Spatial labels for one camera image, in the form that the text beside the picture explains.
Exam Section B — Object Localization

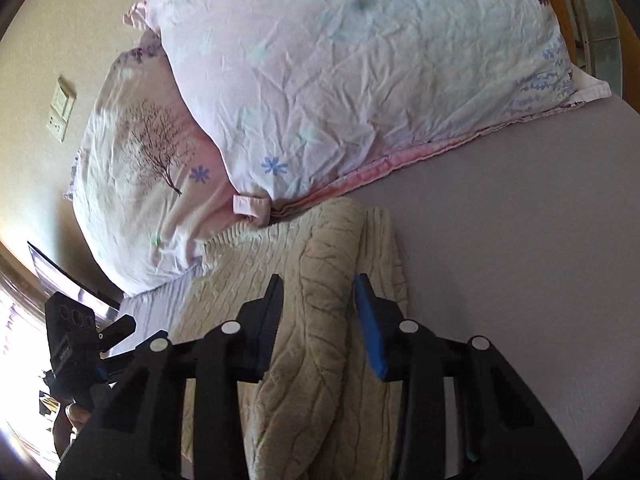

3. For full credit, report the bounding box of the beige cable knit sweater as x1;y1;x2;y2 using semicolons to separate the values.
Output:
170;198;408;479

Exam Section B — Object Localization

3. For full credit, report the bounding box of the pink tree print pillow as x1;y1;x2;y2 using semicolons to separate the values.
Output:
72;32;239;296

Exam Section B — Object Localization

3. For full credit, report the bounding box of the lavender bed sheet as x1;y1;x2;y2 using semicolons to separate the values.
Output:
122;96;639;479

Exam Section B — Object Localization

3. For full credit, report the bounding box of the pink floral pillow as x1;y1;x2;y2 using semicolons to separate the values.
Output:
124;0;611;219

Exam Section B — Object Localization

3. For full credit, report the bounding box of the wooden framed glass door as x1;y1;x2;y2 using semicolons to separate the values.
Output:
550;0;639;110

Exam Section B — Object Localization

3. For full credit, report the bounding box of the beige wall switch panel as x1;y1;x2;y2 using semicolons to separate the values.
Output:
46;77;76;143

